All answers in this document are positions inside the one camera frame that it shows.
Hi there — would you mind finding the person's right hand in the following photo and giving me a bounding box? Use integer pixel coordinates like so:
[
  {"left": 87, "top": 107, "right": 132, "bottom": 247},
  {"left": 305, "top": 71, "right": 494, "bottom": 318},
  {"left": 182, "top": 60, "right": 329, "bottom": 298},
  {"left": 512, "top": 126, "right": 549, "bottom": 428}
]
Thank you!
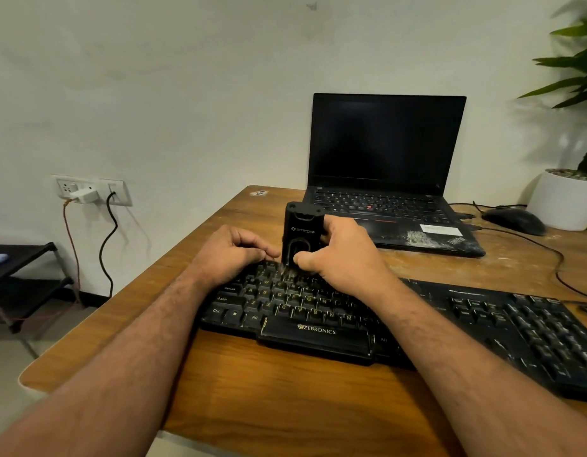
[{"left": 293, "top": 215, "right": 400, "bottom": 306}]

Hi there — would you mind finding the person's left hand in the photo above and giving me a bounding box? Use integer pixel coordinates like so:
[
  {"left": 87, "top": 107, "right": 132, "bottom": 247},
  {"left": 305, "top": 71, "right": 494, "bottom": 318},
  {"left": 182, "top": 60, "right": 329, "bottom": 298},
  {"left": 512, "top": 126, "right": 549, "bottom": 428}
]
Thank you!
[{"left": 193, "top": 225, "right": 283, "bottom": 290}]

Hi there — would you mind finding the black handheld mini vacuum cleaner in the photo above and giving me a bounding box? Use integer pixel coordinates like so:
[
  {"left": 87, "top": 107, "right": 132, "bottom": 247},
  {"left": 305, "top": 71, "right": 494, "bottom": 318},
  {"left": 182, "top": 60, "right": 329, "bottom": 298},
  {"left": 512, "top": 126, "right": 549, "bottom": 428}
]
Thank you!
[{"left": 280, "top": 201, "right": 328, "bottom": 270}]

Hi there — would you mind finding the person's right forearm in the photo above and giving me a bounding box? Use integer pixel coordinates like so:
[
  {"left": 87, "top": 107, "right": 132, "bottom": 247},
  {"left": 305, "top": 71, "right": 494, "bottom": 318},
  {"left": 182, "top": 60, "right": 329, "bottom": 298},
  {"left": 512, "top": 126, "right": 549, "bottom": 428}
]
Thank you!
[{"left": 366, "top": 279, "right": 587, "bottom": 457}]

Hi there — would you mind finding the person's left forearm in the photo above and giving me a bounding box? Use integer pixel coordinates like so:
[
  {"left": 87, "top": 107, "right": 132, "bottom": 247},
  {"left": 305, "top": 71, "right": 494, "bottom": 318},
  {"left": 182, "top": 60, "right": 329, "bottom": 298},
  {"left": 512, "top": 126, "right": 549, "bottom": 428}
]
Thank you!
[{"left": 0, "top": 267, "right": 219, "bottom": 457}]

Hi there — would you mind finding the black laptop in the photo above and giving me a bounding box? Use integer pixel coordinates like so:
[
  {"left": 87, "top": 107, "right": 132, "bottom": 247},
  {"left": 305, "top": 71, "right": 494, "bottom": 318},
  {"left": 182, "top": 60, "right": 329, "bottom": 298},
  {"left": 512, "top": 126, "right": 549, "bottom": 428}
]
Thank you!
[{"left": 300, "top": 93, "right": 486, "bottom": 258}]

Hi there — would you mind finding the white charger adapter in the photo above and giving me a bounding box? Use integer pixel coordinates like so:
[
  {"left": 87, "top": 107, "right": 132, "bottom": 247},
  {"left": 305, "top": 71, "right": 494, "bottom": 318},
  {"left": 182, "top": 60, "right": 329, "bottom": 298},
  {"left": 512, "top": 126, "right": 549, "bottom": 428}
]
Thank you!
[{"left": 69, "top": 186, "right": 100, "bottom": 204}]

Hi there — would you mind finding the black computer mouse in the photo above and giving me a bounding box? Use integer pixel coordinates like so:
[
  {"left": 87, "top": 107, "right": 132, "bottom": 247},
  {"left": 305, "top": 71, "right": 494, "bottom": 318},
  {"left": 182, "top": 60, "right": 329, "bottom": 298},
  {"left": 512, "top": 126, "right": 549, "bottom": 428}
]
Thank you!
[{"left": 481, "top": 208, "right": 547, "bottom": 237}]

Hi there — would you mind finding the black computer keyboard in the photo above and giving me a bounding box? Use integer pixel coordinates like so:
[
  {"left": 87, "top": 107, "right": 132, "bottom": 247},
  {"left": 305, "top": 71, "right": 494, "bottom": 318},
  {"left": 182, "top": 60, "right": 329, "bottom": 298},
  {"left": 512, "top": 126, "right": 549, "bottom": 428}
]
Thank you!
[{"left": 198, "top": 259, "right": 587, "bottom": 404}]

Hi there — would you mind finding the black metal rack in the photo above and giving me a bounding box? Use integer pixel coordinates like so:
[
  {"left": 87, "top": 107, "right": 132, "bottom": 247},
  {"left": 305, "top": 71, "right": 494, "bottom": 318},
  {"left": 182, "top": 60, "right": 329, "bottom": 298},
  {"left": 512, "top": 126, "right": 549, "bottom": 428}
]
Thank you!
[{"left": 0, "top": 242, "right": 75, "bottom": 358}]

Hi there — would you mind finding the white round plant pot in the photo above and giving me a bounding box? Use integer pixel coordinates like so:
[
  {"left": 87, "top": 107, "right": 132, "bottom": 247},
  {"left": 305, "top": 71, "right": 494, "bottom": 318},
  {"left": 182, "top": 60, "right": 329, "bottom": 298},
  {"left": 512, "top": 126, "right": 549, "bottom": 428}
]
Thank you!
[{"left": 526, "top": 169, "right": 587, "bottom": 232}]

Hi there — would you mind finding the green leafy plant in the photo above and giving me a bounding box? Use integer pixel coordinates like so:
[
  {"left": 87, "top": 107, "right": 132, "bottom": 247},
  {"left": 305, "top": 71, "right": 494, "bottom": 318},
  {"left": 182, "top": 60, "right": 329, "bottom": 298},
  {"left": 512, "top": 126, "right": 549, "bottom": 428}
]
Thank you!
[{"left": 517, "top": 0, "right": 587, "bottom": 176}]

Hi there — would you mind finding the white wall socket plate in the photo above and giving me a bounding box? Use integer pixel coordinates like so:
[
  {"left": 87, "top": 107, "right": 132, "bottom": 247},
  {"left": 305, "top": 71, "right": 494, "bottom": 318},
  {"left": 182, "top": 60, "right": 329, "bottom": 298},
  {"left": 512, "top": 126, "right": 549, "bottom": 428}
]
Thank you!
[{"left": 51, "top": 174, "right": 133, "bottom": 207}]

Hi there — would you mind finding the black power cable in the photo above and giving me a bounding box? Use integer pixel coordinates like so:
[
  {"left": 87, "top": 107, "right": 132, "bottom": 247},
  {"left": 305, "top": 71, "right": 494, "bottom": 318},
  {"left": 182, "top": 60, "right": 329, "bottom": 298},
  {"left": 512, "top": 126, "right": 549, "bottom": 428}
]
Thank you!
[{"left": 99, "top": 191, "right": 119, "bottom": 299}]

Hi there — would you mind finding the orange charger cable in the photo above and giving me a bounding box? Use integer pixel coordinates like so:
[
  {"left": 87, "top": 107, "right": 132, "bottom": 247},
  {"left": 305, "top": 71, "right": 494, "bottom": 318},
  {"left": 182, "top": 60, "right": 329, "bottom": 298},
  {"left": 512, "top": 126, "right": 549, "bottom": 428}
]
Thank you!
[{"left": 62, "top": 200, "right": 83, "bottom": 302}]

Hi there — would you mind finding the black mouse cable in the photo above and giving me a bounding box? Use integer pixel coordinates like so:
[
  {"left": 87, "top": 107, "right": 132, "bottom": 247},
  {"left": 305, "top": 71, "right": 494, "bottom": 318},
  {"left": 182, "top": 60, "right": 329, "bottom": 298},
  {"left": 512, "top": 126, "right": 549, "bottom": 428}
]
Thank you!
[{"left": 449, "top": 201, "right": 528, "bottom": 219}]

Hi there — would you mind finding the black keyboard cable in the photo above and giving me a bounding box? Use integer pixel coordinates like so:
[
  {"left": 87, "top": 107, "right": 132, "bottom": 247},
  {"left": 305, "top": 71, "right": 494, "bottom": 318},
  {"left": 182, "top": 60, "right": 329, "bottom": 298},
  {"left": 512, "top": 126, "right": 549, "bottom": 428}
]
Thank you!
[{"left": 457, "top": 223, "right": 587, "bottom": 316}]

